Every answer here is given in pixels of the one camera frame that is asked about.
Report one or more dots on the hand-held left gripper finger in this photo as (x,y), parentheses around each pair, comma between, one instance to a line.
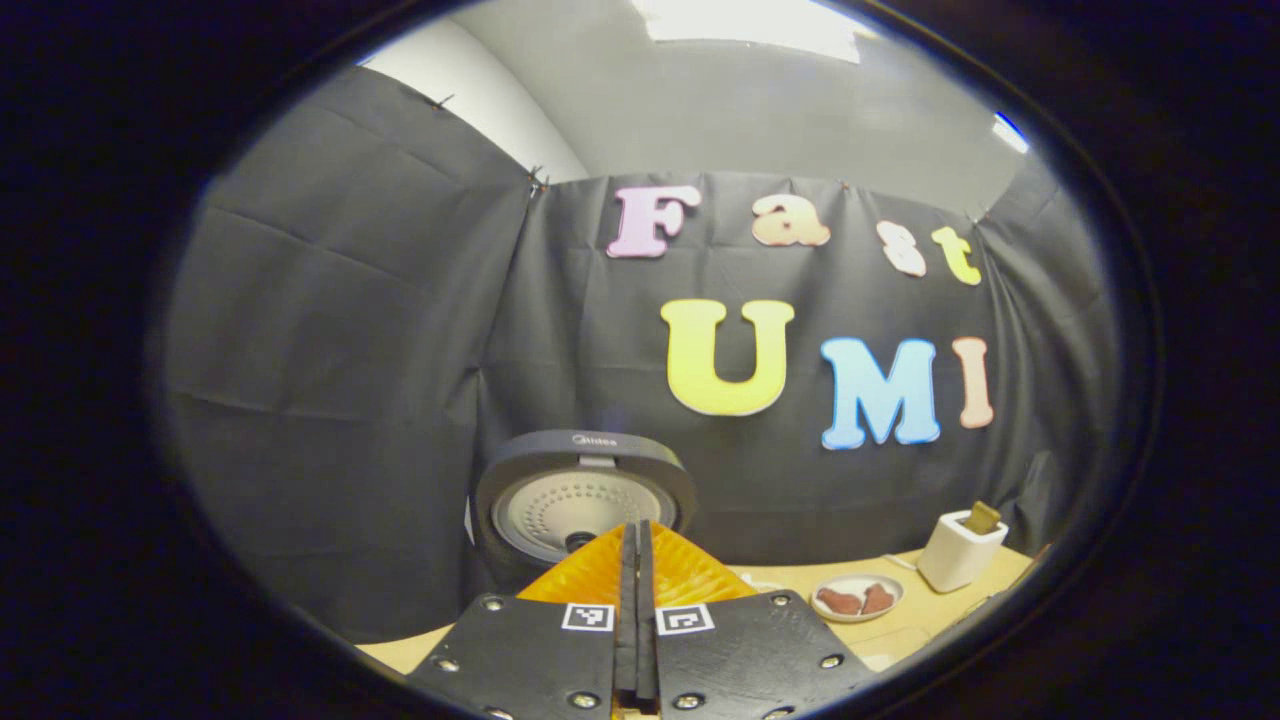
(647,640)
(627,640)

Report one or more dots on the black silver rice cooker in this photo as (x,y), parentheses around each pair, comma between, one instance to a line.
(560,470)

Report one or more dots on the red meat piece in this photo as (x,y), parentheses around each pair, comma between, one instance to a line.
(840,601)
(878,599)

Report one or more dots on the white round plate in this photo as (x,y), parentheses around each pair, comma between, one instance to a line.
(855,580)

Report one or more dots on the white toaster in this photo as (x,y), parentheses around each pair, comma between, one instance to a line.
(955,555)

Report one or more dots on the brown toast slice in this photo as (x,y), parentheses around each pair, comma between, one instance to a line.
(982,517)

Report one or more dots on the large ceiling light panel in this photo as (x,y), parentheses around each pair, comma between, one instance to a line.
(750,25)

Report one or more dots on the small ceiling light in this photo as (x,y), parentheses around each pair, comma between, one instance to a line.
(1010,132)

